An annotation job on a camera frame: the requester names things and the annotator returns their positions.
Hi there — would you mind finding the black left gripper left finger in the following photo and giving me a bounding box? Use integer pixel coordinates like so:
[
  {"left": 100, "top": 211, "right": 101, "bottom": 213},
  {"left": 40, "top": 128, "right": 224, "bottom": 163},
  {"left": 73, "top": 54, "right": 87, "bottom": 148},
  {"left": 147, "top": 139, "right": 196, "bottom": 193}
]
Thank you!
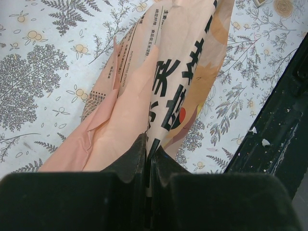
[{"left": 0, "top": 134, "right": 145, "bottom": 231}]

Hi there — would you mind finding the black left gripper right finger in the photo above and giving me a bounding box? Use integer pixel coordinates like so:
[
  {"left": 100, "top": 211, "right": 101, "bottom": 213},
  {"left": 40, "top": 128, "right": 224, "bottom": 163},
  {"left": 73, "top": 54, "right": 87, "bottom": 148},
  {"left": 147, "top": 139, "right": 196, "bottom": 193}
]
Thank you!
[{"left": 150, "top": 148, "right": 302, "bottom": 231}]

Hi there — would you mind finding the pink cat litter bag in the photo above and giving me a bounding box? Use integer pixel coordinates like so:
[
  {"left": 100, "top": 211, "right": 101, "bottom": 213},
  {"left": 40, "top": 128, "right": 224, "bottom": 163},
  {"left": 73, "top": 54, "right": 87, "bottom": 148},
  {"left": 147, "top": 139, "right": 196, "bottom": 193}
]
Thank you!
[{"left": 40, "top": 0, "right": 234, "bottom": 172}]

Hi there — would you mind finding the floral tablecloth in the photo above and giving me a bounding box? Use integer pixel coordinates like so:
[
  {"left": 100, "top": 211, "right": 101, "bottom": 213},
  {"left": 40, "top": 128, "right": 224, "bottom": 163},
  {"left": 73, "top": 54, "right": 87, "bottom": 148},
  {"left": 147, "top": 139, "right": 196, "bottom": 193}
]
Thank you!
[{"left": 0, "top": 0, "right": 308, "bottom": 176}]

